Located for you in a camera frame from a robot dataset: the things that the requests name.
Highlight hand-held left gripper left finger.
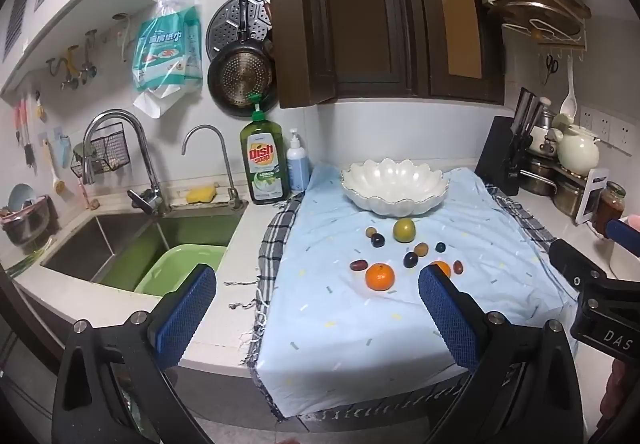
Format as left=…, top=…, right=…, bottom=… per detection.
left=52, top=264, right=218, bottom=444

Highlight round metal steamer plate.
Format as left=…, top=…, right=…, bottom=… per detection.
left=206, top=0, right=273, bottom=62

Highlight kitchen knife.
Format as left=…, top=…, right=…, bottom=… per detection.
left=511, top=88, right=535, bottom=145
left=520, top=94, right=547, bottom=147

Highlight cream ceramic teapot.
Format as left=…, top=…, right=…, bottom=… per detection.
left=552, top=124, right=601, bottom=177

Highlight white pump bottle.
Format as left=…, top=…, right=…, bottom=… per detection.
left=286, top=128, right=312, bottom=195

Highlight dish brush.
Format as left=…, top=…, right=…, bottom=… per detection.
left=42, top=139, right=68, bottom=195

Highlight white scalloped bowl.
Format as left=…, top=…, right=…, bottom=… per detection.
left=341, top=159, right=451, bottom=218

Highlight thin gooseneck faucet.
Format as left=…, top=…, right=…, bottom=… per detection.
left=181, top=125, right=241, bottom=209

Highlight stainless steel sink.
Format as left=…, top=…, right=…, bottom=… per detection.
left=40, top=211, right=248, bottom=297

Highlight black wire basket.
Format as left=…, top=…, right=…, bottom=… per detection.
left=70, top=122, right=132, bottom=178

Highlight person's right hand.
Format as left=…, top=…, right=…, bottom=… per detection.
left=600, top=361, right=627, bottom=419

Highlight hanging pink utensils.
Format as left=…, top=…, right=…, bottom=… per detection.
left=12, top=98, right=38, bottom=169

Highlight white wall socket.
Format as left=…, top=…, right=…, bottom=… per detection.
left=580, top=106, right=612, bottom=142
left=610, top=116, right=636, bottom=155

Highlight glass sauce jar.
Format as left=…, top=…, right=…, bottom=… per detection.
left=592, top=181, right=628, bottom=235

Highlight steel bowl pink rim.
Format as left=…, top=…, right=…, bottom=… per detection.
left=0, top=196, right=51, bottom=247

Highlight steel pots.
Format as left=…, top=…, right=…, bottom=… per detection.
left=527, top=98, right=563, bottom=157

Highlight hanging paper towel pack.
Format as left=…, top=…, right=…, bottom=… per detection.
left=131, top=0, right=203, bottom=119

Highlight light blue patterned cloth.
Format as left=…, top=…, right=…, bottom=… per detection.
left=247, top=166, right=581, bottom=420

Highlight white wall rack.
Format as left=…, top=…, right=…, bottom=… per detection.
left=502, top=18, right=588, bottom=59

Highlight green dish soap bottle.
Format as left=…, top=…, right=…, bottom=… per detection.
left=239, top=94, right=291, bottom=205

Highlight plaid fringed cloth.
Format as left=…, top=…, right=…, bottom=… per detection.
left=240, top=184, right=581, bottom=425

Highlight green citrus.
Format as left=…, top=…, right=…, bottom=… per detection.
left=392, top=218, right=417, bottom=243

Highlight brown wooden window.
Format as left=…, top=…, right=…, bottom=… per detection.
left=265, top=0, right=506, bottom=109

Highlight white slicer board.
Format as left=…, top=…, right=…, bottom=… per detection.
left=575, top=168, right=611, bottom=226

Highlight white ladle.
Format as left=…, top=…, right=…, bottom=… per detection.
left=559, top=56, right=578, bottom=117

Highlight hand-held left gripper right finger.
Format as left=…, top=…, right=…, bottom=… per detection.
left=417, top=264, right=586, bottom=444

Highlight light blue wall holder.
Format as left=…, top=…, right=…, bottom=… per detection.
left=55, top=134, right=73, bottom=169

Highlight yellow sponge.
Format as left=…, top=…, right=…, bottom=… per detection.
left=185, top=187, right=219, bottom=205

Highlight black frying pan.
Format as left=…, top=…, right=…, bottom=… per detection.
left=207, top=0, right=278, bottom=117

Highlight green plastic basin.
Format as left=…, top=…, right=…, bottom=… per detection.
left=134, top=244, right=228, bottom=297

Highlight black knife block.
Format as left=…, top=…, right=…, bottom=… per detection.
left=474, top=116, right=533, bottom=197

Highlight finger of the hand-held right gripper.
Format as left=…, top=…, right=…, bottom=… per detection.
left=550, top=238, right=608, bottom=292
left=602, top=219, right=640, bottom=257

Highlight tall chrome faucet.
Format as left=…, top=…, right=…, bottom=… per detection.
left=81, top=108, right=171, bottom=217

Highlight light blue plate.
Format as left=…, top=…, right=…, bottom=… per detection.
left=9, top=183, right=37, bottom=215

